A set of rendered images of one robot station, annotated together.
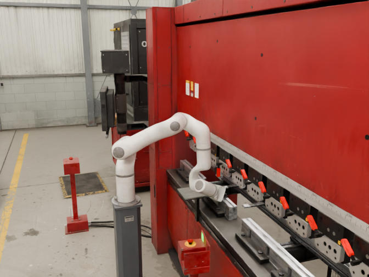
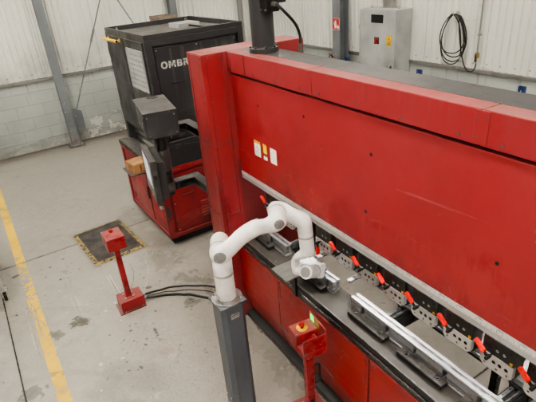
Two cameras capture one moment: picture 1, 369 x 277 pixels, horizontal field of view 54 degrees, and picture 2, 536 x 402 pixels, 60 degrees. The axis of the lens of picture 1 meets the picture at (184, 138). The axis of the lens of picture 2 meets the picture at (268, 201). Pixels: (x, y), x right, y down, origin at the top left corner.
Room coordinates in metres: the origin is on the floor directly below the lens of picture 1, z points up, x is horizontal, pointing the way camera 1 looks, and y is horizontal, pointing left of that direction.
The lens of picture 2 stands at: (-0.11, 0.54, 2.83)
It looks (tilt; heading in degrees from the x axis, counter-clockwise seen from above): 27 degrees down; 349
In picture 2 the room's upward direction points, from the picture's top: 5 degrees counter-clockwise
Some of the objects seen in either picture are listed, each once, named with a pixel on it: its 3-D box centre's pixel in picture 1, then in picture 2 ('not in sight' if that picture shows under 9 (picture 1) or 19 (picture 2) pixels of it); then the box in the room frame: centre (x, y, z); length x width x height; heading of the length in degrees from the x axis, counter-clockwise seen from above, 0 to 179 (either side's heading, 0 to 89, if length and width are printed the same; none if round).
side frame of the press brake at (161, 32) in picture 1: (194, 134); (259, 186); (3.41, -0.10, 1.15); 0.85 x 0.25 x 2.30; 109
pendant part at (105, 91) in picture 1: (108, 107); (155, 172); (3.41, 0.72, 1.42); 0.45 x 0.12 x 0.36; 9
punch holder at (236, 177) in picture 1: (243, 171); (348, 252); (2.08, -0.36, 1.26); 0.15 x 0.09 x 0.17; 19
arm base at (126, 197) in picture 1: (125, 187); (225, 285); (2.22, 0.39, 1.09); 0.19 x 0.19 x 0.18
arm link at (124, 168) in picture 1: (126, 155); (221, 253); (2.26, 0.38, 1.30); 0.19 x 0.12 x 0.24; 172
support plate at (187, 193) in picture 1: (198, 191); (294, 268); (2.39, -0.10, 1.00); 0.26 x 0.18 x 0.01; 109
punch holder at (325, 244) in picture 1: (336, 235); (463, 327); (1.32, -0.61, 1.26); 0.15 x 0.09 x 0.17; 19
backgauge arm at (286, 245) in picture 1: (314, 245); (418, 305); (1.99, -0.79, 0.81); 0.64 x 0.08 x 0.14; 109
